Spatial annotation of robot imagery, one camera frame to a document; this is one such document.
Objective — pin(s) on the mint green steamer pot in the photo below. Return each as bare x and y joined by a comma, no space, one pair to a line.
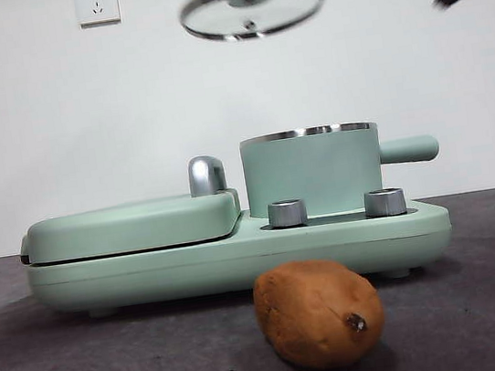
309,167

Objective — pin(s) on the white wall socket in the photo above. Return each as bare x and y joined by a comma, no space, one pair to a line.
98,5

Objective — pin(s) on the mint green breakfast machine base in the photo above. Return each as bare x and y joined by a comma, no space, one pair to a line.
172,270

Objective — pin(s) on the silver control knob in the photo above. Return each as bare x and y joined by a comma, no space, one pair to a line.
384,203
287,214

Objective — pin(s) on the brown potato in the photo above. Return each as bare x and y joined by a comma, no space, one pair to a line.
312,319

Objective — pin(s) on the mint green grill cover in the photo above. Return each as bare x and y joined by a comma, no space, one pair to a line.
134,229

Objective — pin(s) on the glass lid with green knob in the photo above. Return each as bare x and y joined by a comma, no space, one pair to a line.
250,9

